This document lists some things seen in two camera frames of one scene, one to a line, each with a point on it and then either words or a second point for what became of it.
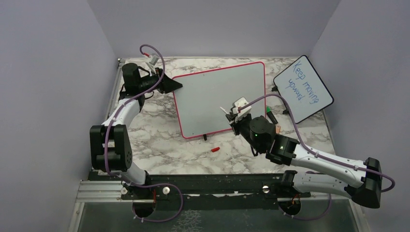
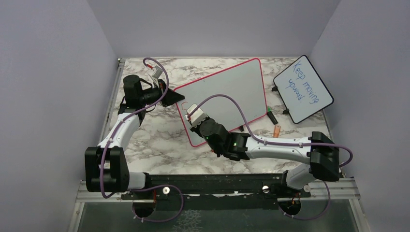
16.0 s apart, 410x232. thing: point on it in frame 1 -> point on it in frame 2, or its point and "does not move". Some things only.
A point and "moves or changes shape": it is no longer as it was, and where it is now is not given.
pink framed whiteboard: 202,93 moves or changes shape
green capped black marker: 270,114 does not move
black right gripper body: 242,127 -> 197,129
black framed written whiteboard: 302,90 does not move
